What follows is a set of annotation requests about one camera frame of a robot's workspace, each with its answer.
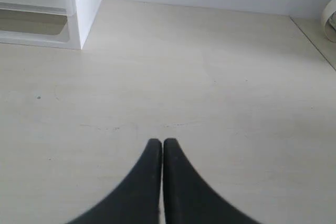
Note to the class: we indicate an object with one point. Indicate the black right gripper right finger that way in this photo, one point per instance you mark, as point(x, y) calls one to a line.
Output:
point(187, 196)

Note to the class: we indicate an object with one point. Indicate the white plastic drawer cabinet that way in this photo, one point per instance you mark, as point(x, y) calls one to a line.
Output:
point(47, 23)

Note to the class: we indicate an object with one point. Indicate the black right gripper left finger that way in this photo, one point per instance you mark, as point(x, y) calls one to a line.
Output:
point(136, 198)

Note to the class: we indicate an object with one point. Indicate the white curved object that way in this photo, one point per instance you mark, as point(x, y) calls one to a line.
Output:
point(328, 21)

